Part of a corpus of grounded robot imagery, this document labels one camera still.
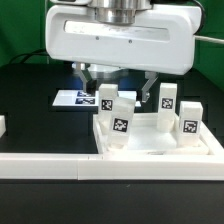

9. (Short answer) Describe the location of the white U-shaped fence frame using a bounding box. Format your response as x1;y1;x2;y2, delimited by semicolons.
0;115;224;181

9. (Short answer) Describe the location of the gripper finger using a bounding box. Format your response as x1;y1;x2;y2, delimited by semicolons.
76;62;97;94
141;71;158;103

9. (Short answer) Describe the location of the white square table top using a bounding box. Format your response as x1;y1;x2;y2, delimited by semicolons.
93;113;224;156

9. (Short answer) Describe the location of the black cable bundle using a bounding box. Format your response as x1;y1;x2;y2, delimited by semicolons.
8;49;48;65

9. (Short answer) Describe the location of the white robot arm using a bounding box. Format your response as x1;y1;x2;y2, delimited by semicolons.
45;0;224;102

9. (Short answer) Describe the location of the white marker sheet with tags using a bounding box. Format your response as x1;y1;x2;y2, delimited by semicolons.
52;89;142;108

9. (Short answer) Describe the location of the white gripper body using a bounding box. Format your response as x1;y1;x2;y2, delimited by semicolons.
45;0;202;75

